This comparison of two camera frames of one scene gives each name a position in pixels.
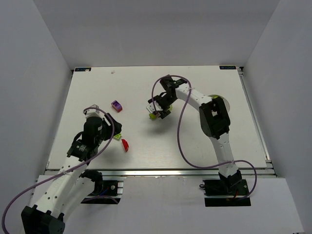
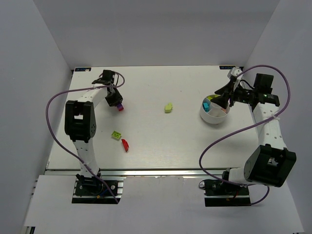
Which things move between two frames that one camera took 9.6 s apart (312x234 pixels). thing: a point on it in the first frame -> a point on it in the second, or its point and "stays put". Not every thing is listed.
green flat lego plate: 117,137 stays put
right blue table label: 228,67 stays put
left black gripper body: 110,127 -> 115,100
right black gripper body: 162,105 -> 231,92
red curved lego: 125,144 stays put
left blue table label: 84,69 stays put
